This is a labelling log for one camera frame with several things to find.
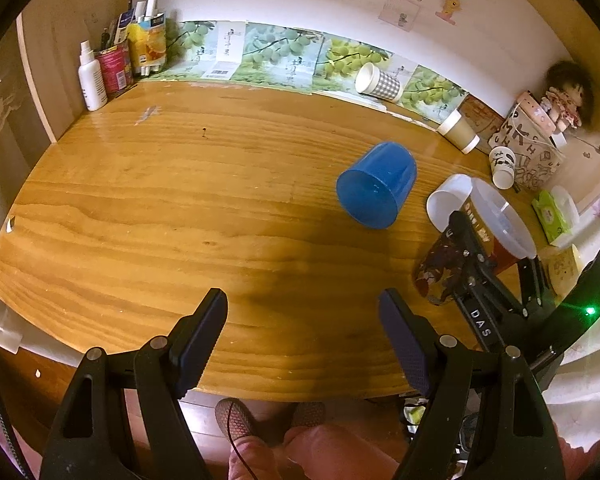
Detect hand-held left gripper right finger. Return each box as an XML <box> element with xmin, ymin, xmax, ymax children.
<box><xmin>378</xmin><ymin>287</ymin><xmax>566</xmax><ymax>480</ymax></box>

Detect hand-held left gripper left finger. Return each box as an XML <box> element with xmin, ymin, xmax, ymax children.
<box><xmin>40</xmin><ymin>287</ymin><xmax>229</xmax><ymax>480</ymax></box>

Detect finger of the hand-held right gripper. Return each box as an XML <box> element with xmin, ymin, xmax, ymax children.
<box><xmin>517</xmin><ymin>257</ymin><xmax>552</xmax><ymax>312</ymax></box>
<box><xmin>446</xmin><ymin>210</ymin><xmax>529</xmax><ymax>355</ymax></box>

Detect blue plastic cup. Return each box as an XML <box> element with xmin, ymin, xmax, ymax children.
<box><xmin>336</xmin><ymin>141</ymin><xmax>419</xmax><ymax>230</ymax></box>

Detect dark floral cup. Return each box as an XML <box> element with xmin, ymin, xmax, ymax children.
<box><xmin>412</xmin><ymin>233</ymin><xmax>469</xmax><ymax>307</ymax></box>

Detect cup with white lid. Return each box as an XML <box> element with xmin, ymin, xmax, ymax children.
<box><xmin>461</xmin><ymin>177</ymin><xmax>538</xmax><ymax>277</ymax></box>

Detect plain white cup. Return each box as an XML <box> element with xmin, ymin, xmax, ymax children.
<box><xmin>426</xmin><ymin>174</ymin><xmax>474</xmax><ymax>234</ymax></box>

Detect white paper cup black print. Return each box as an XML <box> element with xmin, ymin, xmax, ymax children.
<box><xmin>489</xmin><ymin>146</ymin><xmax>517</xmax><ymax>190</ymax></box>

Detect beige paper cup white lid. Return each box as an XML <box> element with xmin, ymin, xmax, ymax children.
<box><xmin>436</xmin><ymin>109</ymin><xmax>481</xmax><ymax>155</ymax></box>

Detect checked paper cup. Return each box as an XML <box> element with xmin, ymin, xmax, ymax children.
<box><xmin>355</xmin><ymin>62</ymin><xmax>405</xmax><ymax>104</ymax></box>

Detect yellow round container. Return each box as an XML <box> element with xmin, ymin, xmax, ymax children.
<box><xmin>539</xmin><ymin>243</ymin><xmax>589</xmax><ymax>297</ymax></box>

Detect white floral cloth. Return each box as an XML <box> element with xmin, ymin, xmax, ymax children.
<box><xmin>542</xmin><ymin>195</ymin><xmax>600</xmax><ymax>456</ymax></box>

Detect green wet wipes packet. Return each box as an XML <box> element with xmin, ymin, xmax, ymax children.
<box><xmin>531</xmin><ymin>185</ymin><xmax>580</xmax><ymax>241</ymax></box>

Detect red mesh slipper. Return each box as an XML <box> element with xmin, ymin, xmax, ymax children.
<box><xmin>292</xmin><ymin>401</ymin><xmax>327</xmax><ymax>429</ymax></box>
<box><xmin>214</xmin><ymin>397</ymin><xmax>256</xmax><ymax>442</ymax></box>

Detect patterned paper gift bag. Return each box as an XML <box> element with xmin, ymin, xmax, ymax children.
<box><xmin>489</xmin><ymin>104</ymin><xmax>567</xmax><ymax>192</ymax></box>

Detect person's legs in pink pants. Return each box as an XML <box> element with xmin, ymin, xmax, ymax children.
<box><xmin>227</xmin><ymin>421</ymin><xmax>600</xmax><ymax>480</ymax></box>

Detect brown-haired doll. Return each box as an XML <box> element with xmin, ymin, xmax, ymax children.
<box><xmin>541</xmin><ymin>60</ymin><xmax>597</xmax><ymax>132</ymax></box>

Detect yellow duck clip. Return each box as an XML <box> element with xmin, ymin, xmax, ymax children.
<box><xmin>435</xmin><ymin>0</ymin><xmax>464</xmax><ymax>25</ymax></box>

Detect white spray bottle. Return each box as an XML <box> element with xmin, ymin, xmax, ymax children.
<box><xmin>78</xmin><ymin>41</ymin><xmax>109</xmax><ymax>112</ymax></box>

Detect red tin can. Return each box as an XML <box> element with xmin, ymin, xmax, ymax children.
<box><xmin>94</xmin><ymin>44</ymin><xmax>134</xmax><ymax>101</ymax></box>

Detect grape printed cardboard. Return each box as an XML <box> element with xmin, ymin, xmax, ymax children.
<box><xmin>150</xmin><ymin>19</ymin><xmax>470</xmax><ymax>127</ymax></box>

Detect orange juice carton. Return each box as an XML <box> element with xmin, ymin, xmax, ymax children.
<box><xmin>124</xmin><ymin>10</ymin><xmax>169</xmax><ymax>79</ymax></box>

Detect dark pens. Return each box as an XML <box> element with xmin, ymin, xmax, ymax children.
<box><xmin>102</xmin><ymin>0</ymin><xmax>135</xmax><ymax>54</ymax></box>

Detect white tubes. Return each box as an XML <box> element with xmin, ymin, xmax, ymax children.
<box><xmin>132</xmin><ymin>0</ymin><xmax>162</xmax><ymax>25</ymax></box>

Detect thin black cable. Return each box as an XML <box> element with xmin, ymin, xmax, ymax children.
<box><xmin>224</xmin><ymin>400</ymin><xmax>262</xmax><ymax>480</ymax></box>

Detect pink strap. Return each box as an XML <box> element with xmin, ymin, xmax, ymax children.
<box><xmin>517</xmin><ymin>90</ymin><xmax>559</xmax><ymax>134</ymax></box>

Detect braided black cable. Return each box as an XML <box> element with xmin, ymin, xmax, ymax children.
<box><xmin>0</xmin><ymin>337</ymin><xmax>33</xmax><ymax>480</ymax></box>

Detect pink wall note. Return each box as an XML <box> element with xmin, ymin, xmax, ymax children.
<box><xmin>379</xmin><ymin>0</ymin><xmax>424</xmax><ymax>32</ymax></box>

